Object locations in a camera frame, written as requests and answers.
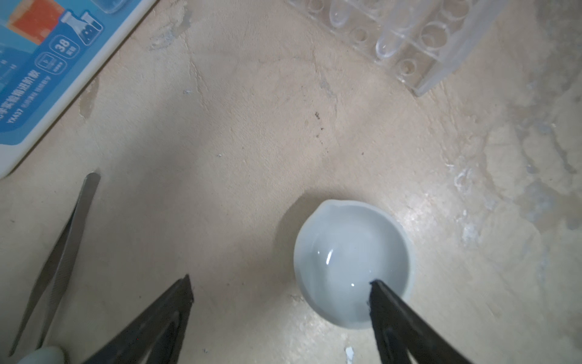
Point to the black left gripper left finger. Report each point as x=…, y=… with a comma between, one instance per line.
x=157, y=334

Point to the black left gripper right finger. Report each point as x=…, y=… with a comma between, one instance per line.
x=402, y=335

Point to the white evaporating dish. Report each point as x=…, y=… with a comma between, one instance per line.
x=342, y=247

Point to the white pestle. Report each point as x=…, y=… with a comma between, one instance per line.
x=45, y=355

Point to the clear test tube rack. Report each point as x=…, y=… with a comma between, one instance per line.
x=418, y=42

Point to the metal tweezers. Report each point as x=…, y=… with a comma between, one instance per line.
x=57, y=270

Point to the white plastic storage box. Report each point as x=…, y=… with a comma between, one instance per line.
x=49, y=52

